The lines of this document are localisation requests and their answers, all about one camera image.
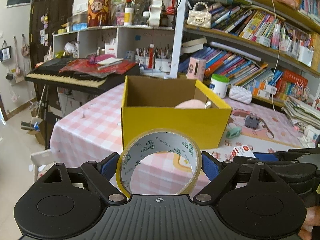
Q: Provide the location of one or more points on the grey toy car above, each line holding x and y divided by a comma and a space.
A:
252, 121

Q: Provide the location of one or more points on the cream pearl handbag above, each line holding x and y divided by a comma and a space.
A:
200, 16

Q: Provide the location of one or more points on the white quilted pouch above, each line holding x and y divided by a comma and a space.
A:
240, 94

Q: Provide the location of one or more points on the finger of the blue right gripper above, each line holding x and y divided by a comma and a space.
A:
265, 156

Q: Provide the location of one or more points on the red paper stack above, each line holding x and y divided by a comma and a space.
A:
84, 66

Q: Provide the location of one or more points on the yellow adhesive tape roll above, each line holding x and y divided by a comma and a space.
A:
159, 162

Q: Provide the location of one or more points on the white jar green lid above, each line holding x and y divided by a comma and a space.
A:
219, 85

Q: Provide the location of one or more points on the stack of newspapers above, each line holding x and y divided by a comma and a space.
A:
300, 113

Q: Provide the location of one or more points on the fortune god figure box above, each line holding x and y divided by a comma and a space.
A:
99, 13

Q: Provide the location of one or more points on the white small box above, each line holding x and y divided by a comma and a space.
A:
243, 151

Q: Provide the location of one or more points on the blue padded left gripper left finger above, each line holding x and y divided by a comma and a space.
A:
108, 166

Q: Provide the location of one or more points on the black electronic keyboard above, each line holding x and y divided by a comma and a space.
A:
48, 74

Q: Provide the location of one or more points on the yellow cardboard box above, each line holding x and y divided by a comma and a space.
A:
149, 103

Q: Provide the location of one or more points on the pink plush toy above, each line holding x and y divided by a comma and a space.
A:
191, 104

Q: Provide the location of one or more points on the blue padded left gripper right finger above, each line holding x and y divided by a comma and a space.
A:
211, 166

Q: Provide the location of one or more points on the white desk shelf unit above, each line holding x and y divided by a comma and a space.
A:
128, 38

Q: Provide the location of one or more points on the cartoon desk mat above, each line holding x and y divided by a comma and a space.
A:
275, 133

